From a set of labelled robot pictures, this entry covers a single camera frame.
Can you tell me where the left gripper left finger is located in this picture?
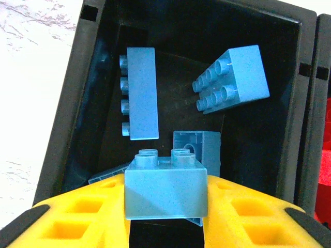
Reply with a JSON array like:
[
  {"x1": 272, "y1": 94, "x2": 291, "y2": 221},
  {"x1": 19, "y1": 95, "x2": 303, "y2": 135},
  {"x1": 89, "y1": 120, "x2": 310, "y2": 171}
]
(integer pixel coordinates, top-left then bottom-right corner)
[{"x1": 0, "y1": 173, "x2": 131, "y2": 248}]

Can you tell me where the long blue lego brick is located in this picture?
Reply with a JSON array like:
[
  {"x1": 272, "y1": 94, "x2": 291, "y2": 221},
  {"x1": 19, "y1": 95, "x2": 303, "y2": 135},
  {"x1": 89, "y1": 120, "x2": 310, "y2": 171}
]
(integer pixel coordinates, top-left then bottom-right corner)
[
  {"x1": 119, "y1": 46, "x2": 160, "y2": 141},
  {"x1": 192, "y1": 44, "x2": 270, "y2": 115}
]

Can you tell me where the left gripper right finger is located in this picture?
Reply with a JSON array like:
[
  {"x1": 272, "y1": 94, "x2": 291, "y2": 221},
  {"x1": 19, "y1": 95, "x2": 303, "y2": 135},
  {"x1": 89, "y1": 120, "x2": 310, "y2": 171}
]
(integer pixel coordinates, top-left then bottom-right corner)
[{"x1": 204, "y1": 175, "x2": 331, "y2": 248}]

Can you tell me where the red lego brick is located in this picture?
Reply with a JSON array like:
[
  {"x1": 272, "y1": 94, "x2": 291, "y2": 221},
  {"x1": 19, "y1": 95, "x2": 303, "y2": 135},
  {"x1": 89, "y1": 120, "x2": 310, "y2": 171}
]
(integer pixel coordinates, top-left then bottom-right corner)
[
  {"x1": 324, "y1": 97, "x2": 331, "y2": 140},
  {"x1": 317, "y1": 151, "x2": 331, "y2": 187}
]

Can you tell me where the small blue lego brick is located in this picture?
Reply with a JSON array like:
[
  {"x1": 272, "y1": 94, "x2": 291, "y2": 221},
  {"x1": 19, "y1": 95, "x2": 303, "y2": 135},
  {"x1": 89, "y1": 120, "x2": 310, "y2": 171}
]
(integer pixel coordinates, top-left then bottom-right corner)
[
  {"x1": 172, "y1": 130, "x2": 222, "y2": 179},
  {"x1": 88, "y1": 166, "x2": 130, "y2": 185},
  {"x1": 124, "y1": 148, "x2": 209, "y2": 221}
]

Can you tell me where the black plastic bin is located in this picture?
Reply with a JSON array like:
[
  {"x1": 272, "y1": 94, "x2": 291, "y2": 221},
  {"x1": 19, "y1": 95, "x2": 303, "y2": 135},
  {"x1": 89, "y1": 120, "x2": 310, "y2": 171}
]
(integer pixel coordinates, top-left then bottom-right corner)
[
  {"x1": 294, "y1": 12, "x2": 331, "y2": 223},
  {"x1": 33, "y1": 0, "x2": 319, "y2": 215}
]

